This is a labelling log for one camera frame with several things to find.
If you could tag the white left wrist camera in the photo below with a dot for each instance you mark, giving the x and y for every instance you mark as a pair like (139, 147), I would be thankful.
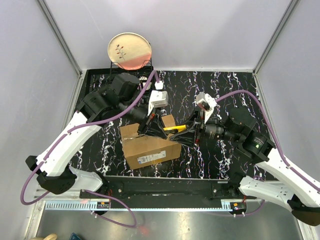
(158, 97)

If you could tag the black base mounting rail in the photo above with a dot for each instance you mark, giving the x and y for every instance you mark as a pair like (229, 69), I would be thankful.
(122, 187)

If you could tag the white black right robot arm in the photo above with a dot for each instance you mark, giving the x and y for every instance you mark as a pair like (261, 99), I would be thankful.
(299, 192)

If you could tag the beige pink floral plate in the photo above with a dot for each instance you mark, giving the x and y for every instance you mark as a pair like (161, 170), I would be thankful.
(129, 51)

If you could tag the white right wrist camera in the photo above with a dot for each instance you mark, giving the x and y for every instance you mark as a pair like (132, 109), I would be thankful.
(207, 104)

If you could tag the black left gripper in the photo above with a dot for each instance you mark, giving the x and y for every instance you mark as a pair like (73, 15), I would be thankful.
(155, 128)

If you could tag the brown cardboard express box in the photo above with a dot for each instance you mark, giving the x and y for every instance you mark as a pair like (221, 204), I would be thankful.
(143, 151)

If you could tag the dark blue tray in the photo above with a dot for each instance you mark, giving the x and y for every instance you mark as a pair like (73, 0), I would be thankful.
(74, 236)

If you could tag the yellow utility knife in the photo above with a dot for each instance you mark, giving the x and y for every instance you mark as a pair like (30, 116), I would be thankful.
(178, 128)

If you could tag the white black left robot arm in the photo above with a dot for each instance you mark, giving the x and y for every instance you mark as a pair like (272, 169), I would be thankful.
(124, 96)

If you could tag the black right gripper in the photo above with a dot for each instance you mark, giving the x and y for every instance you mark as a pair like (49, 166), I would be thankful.
(189, 137)

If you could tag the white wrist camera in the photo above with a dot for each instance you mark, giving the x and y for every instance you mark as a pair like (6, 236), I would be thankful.
(207, 104)
(158, 97)

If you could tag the small white cup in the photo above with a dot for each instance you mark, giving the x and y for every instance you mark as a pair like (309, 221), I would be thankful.
(143, 78)

